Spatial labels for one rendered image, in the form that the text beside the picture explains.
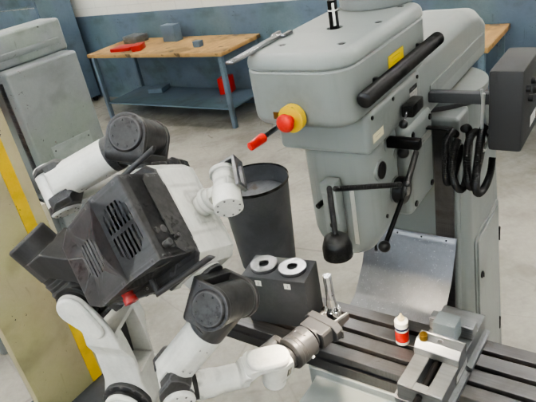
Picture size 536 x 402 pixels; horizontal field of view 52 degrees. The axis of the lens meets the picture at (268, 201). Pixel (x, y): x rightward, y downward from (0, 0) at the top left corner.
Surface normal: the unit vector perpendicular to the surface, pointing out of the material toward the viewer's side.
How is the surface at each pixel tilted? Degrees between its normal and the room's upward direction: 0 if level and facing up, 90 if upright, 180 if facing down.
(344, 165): 90
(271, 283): 90
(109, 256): 75
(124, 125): 62
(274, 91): 90
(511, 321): 0
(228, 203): 115
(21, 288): 90
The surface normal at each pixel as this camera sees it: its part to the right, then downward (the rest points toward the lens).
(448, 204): -0.54, 0.48
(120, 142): -0.22, 0.02
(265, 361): 0.06, -0.75
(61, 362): 0.82, 0.13
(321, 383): -0.17, -0.87
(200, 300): -0.45, 0.03
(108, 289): -0.65, 0.22
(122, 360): -0.18, 0.49
